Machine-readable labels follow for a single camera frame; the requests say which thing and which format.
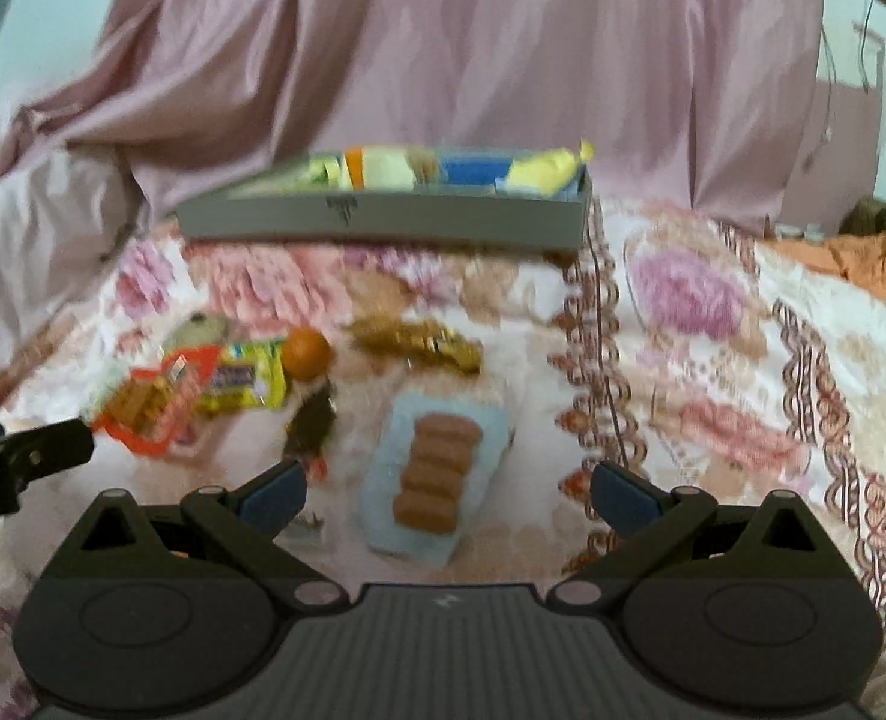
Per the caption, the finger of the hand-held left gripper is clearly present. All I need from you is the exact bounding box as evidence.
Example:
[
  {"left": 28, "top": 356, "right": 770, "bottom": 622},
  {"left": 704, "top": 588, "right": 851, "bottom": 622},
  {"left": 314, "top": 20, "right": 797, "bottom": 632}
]
[{"left": 0, "top": 418, "right": 97, "bottom": 522}]

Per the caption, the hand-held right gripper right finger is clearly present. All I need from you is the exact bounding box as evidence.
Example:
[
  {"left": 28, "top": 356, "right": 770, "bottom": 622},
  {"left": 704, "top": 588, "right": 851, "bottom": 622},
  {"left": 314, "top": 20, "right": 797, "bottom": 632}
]
[{"left": 546, "top": 463, "right": 857, "bottom": 612}]

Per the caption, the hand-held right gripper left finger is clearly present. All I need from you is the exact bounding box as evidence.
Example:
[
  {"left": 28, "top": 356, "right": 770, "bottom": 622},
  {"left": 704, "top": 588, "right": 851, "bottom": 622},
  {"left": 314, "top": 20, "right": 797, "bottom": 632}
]
[{"left": 38, "top": 457, "right": 350, "bottom": 616}]

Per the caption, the yellow green snack packet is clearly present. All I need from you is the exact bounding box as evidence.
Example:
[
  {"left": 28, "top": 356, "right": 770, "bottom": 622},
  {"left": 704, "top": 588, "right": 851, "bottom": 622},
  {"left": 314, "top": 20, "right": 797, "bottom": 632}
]
[{"left": 194, "top": 340, "right": 289, "bottom": 415}]

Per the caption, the red snack packet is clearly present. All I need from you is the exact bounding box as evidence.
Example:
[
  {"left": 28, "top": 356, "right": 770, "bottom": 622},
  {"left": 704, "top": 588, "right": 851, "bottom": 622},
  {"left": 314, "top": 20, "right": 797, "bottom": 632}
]
[{"left": 92, "top": 347, "right": 224, "bottom": 460}]

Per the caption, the grey cardboard box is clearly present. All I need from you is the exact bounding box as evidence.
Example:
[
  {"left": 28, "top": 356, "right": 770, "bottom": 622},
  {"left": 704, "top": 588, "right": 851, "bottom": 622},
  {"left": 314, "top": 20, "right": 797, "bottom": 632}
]
[{"left": 175, "top": 148, "right": 595, "bottom": 254}]

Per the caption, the dark snack wrapper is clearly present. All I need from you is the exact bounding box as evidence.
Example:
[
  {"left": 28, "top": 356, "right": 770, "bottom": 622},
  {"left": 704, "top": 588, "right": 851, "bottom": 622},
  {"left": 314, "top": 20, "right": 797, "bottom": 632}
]
[{"left": 284, "top": 381, "right": 337, "bottom": 460}]

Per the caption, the orange fruit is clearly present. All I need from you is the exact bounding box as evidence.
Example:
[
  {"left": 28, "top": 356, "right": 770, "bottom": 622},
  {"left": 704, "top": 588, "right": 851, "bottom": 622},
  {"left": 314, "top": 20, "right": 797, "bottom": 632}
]
[{"left": 282, "top": 329, "right": 332, "bottom": 381}]

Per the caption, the blue biscuit packet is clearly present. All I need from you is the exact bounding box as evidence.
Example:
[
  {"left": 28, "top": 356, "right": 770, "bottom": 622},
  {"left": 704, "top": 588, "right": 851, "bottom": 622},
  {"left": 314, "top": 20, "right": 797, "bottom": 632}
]
[{"left": 355, "top": 392, "right": 513, "bottom": 565}]

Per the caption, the floral bedsheet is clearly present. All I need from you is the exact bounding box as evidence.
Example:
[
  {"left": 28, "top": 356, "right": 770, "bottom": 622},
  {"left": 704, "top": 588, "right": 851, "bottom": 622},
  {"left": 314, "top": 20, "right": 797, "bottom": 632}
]
[{"left": 0, "top": 195, "right": 886, "bottom": 720}]

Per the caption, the pale green snack packet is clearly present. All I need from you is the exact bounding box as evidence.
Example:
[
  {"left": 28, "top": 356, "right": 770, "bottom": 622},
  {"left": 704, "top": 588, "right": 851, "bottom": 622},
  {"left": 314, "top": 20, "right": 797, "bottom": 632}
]
[{"left": 161, "top": 313, "right": 232, "bottom": 355}]

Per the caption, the white quilt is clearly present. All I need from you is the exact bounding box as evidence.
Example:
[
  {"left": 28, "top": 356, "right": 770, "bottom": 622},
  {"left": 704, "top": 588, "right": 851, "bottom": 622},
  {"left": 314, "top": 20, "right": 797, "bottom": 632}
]
[{"left": 0, "top": 101, "right": 148, "bottom": 387}]

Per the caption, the gold snack packet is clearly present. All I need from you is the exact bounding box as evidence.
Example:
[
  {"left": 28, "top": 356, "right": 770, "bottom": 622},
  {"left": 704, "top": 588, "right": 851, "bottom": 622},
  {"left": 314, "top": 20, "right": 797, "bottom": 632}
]
[{"left": 349, "top": 317, "right": 484, "bottom": 376}]

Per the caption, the light yellow green packet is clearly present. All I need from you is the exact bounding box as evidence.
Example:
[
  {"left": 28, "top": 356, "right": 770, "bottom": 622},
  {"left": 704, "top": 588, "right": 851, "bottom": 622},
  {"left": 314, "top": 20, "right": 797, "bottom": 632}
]
[{"left": 282, "top": 153, "right": 348, "bottom": 190}]

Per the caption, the orange cloth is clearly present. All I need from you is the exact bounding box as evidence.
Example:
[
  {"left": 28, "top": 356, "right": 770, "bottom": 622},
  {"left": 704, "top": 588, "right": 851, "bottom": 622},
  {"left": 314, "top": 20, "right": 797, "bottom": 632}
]
[{"left": 767, "top": 223, "right": 886, "bottom": 320}]

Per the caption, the blue snack packet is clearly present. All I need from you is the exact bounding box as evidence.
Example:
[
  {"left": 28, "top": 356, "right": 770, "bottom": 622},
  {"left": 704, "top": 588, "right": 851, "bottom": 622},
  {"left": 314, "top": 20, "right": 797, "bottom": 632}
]
[{"left": 437, "top": 152, "right": 520, "bottom": 190}]

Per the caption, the pink hanging bag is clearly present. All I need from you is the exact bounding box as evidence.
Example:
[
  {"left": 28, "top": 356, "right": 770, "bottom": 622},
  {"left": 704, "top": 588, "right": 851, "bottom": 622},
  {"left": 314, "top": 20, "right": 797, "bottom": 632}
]
[{"left": 779, "top": 21, "right": 886, "bottom": 235}]

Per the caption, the pink satin blanket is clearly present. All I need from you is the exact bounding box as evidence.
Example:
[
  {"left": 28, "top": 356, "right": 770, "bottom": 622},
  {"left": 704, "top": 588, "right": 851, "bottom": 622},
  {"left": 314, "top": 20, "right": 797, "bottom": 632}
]
[{"left": 0, "top": 0, "right": 827, "bottom": 245}]

